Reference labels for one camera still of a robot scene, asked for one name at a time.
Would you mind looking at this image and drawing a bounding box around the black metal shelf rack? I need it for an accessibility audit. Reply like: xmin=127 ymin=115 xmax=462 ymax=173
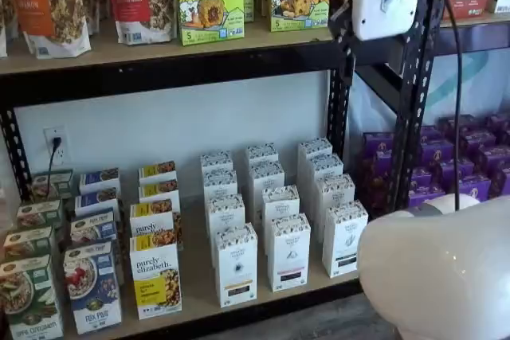
xmin=398 ymin=0 xmax=510 ymax=217
xmin=0 ymin=0 xmax=431 ymax=340

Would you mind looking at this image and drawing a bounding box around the wooden shelf board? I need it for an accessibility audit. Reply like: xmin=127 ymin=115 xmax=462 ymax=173
xmin=437 ymin=9 xmax=510 ymax=31
xmin=0 ymin=13 xmax=339 ymax=77
xmin=11 ymin=144 xmax=366 ymax=337

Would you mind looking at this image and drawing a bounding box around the purple Annie's box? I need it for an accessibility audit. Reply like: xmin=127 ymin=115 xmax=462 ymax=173
xmin=477 ymin=144 xmax=510 ymax=176
xmin=363 ymin=131 xmax=398 ymax=162
xmin=408 ymin=182 xmax=446 ymax=209
xmin=440 ymin=156 xmax=475 ymax=180
xmin=485 ymin=112 xmax=510 ymax=134
xmin=457 ymin=174 xmax=493 ymax=202
xmin=358 ymin=158 xmax=395 ymax=213
xmin=437 ymin=115 xmax=467 ymax=138
xmin=457 ymin=129 xmax=497 ymax=158
xmin=410 ymin=165 xmax=436 ymax=188
xmin=420 ymin=141 xmax=455 ymax=169

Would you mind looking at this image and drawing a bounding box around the white tea box dark strip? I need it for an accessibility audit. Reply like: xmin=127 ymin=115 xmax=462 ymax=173
xmin=296 ymin=136 xmax=334 ymax=182
xmin=308 ymin=152 xmax=345 ymax=188
xmin=320 ymin=199 xmax=370 ymax=279
xmin=313 ymin=173 xmax=356 ymax=217

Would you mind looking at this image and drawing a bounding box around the yellow purely elizabeth box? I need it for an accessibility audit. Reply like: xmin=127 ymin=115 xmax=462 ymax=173
xmin=137 ymin=159 xmax=178 ymax=189
xmin=128 ymin=232 xmax=183 ymax=321
xmin=128 ymin=198 xmax=183 ymax=252
xmin=137 ymin=178 xmax=181 ymax=213

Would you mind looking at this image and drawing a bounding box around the blue oatmeal box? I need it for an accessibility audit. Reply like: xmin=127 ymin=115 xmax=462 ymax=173
xmin=62 ymin=240 xmax=124 ymax=336
xmin=78 ymin=167 xmax=121 ymax=197
xmin=73 ymin=186 xmax=121 ymax=218
xmin=69 ymin=207 xmax=120 ymax=252

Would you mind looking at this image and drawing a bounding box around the green oatmeal box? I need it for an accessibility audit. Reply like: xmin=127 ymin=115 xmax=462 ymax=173
xmin=30 ymin=168 xmax=76 ymax=202
xmin=0 ymin=254 xmax=65 ymax=340
xmin=2 ymin=225 xmax=57 ymax=268
xmin=15 ymin=198 xmax=65 ymax=233

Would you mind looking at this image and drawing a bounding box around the granola bag orange label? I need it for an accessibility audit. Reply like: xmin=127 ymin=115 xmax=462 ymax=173
xmin=0 ymin=0 xmax=93 ymax=60

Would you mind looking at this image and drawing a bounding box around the long black robot cable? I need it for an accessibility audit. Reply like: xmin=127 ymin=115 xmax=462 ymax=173
xmin=437 ymin=0 xmax=465 ymax=213

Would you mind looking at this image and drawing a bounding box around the white wall outlet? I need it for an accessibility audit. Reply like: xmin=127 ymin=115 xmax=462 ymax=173
xmin=42 ymin=126 xmax=68 ymax=166

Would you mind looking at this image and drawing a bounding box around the black plug with cord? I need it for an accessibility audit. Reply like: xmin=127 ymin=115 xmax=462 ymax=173
xmin=47 ymin=136 xmax=64 ymax=193

